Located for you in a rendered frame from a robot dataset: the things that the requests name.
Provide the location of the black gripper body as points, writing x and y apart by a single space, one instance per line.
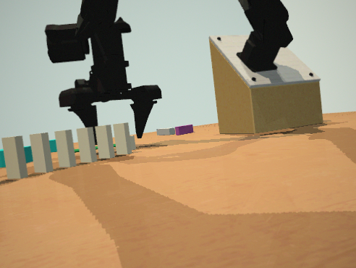
111 77

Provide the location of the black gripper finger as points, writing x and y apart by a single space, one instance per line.
141 112
88 115

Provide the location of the purple rectangular block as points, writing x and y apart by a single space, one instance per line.
184 129

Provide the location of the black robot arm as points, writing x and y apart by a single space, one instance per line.
69 43

